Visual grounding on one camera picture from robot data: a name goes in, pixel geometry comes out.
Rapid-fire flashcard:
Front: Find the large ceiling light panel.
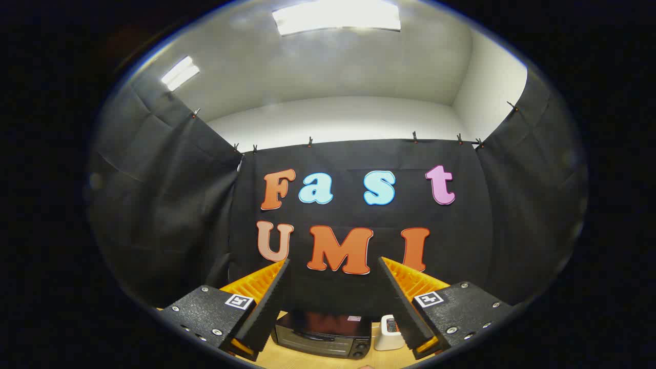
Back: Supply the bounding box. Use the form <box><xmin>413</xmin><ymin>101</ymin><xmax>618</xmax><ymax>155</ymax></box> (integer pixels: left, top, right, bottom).
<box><xmin>272</xmin><ymin>0</ymin><xmax>402</xmax><ymax>36</ymax></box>

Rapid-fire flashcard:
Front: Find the black toaster oven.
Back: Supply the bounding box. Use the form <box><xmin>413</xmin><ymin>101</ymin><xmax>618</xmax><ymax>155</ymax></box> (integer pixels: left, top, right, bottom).
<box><xmin>271</xmin><ymin>310</ymin><xmax>373</xmax><ymax>359</ymax></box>

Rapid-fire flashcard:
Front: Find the small ceiling light panel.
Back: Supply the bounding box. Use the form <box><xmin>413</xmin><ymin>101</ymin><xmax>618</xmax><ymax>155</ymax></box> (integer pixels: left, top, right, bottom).
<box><xmin>161</xmin><ymin>56</ymin><xmax>200</xmax><ymax>92</ymax></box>

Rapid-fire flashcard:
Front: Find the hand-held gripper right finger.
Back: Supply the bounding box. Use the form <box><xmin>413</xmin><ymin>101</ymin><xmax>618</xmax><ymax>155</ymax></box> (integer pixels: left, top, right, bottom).
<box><xmin>378</xmin><ymin>256</ymin><xmax>516</xmax><ymax>359</ymax></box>

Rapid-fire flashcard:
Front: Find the white pop-up toaster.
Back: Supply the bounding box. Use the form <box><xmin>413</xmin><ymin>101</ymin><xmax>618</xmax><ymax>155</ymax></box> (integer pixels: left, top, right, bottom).
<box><xmin>373</xmin><ymin>315</ymin><xmax>405</xmax><ymax>351</ymax></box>

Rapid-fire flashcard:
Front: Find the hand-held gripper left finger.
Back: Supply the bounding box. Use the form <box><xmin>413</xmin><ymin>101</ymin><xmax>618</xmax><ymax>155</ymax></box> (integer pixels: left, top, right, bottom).
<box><xmin>156</xmin><ymin>259</ymin><xmax>290</xmax><ymax>362</ymax></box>

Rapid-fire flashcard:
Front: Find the row of small cloth clips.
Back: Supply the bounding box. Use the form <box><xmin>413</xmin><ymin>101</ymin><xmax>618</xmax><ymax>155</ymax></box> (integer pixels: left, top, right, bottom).
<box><xmin>192</xmin><ymin>101</ymin><xmax>519</xmax><ymax>154</ymax></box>

